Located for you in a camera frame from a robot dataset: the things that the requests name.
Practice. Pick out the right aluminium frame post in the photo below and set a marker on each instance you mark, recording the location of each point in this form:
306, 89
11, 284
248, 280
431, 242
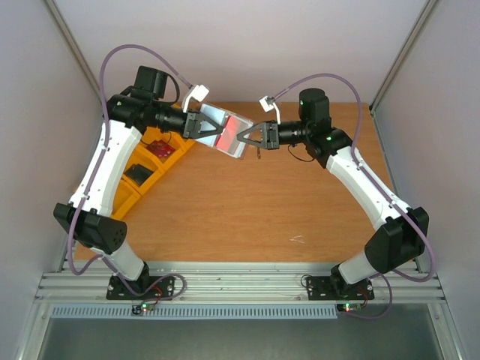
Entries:
406, 48

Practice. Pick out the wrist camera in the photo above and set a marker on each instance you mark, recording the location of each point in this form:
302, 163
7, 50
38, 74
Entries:
196, 92
269, 104

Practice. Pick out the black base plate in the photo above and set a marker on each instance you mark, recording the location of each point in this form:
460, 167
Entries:
320, 288
117, 290

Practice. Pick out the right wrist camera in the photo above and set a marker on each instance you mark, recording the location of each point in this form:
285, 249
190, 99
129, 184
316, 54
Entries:
269, 104

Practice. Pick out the left small circuit board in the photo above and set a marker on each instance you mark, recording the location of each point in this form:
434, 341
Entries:
144, 308

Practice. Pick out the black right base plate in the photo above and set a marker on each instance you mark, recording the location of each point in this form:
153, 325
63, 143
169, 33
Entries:
320, 288

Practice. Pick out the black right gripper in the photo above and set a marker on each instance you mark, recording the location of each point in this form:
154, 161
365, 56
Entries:
271, 135

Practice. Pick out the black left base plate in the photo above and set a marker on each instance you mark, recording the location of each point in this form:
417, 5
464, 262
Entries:
117, 290

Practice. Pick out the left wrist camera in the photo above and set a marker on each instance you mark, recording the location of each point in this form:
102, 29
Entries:
196, 92

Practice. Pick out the small circuit board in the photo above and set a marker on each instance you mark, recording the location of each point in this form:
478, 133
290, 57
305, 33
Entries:
144, 308
350, 307

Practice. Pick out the red credit card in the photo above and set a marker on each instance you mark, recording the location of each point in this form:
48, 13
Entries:
160, 149
227, 142

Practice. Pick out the left aluminium frame post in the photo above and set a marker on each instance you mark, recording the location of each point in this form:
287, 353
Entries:
68, 37

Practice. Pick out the grey slotted cable duct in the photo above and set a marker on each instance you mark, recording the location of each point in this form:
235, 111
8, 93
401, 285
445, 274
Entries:
197, 312

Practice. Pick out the brown leather card holder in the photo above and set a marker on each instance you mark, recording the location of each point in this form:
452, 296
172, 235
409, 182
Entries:
209, 107

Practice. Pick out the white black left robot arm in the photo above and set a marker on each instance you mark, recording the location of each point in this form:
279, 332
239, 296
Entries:
87, 216

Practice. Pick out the black card in bin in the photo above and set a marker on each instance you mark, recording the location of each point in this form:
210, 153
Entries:
138, 173

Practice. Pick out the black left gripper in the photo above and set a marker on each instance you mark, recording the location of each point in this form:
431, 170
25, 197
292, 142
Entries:
193, 124

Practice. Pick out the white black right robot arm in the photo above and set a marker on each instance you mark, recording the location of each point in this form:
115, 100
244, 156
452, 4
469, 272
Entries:
400, 230

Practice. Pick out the right small circuit board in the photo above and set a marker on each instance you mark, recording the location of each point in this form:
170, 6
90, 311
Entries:
350, 307

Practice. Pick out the yellow bin near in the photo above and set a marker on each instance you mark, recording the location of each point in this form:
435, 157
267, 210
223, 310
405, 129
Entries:
115, 203

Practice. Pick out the aluminium frame post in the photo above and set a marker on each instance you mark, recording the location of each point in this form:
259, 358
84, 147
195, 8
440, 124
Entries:
406, 48
68, 37

